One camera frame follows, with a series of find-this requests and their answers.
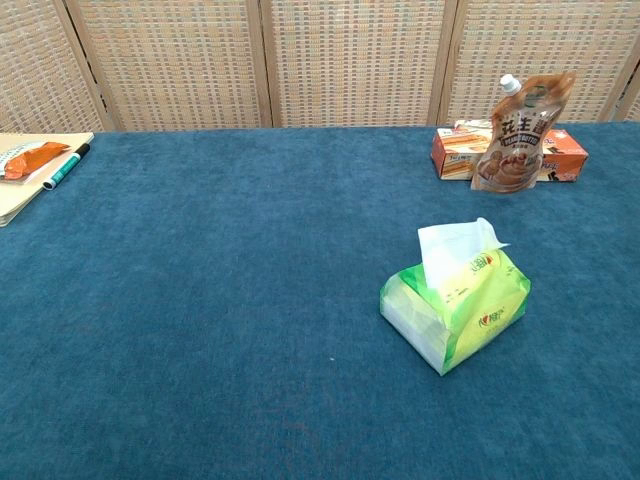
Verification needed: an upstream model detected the blue velvet tablecloth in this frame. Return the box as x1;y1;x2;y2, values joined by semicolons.
0;120;640;480

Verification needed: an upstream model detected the green plastic tissue pack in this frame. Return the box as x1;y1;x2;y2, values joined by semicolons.
379;248;532;377

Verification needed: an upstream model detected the orange biscuit box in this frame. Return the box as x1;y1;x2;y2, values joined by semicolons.
430;118;590;183

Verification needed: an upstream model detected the green black marker pen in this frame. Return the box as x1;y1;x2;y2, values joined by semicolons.
42;142;92;192

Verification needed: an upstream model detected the woven wooden folding screen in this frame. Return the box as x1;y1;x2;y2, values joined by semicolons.
0;0;640;134

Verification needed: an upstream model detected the white tissue sheet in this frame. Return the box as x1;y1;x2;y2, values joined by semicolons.
417;217;511;291

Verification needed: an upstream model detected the orange snack wrapper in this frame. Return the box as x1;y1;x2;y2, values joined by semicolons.
0;141;72;182

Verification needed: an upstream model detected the brown peanut butter pouch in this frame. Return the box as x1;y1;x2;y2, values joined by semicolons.
470;70;578;194

